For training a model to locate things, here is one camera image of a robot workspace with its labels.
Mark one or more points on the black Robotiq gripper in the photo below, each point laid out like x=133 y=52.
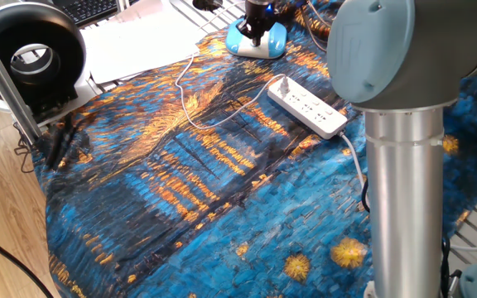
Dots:
x=259 y=14

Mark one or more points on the white power strip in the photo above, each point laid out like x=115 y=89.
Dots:
x=313 y=111

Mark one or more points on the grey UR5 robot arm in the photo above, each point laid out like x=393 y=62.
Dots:
x=404 y=165

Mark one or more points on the blue and white desk lamp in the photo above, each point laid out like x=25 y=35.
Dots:
x=276 y=41

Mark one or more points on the black round object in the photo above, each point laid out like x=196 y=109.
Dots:
x=207 y=4

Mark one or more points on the white paper sheets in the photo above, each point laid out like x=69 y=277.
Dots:
x=139 y=45

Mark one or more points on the black computer keyboard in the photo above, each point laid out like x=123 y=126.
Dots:
x=89 y=10

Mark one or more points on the starry night painting tablecloth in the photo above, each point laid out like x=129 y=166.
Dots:
x=222 y=215

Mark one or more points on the black round duct fan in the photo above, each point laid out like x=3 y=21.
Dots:
x=68 y=45

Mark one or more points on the aluminium profile post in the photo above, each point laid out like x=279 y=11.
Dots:
x=7 y=85

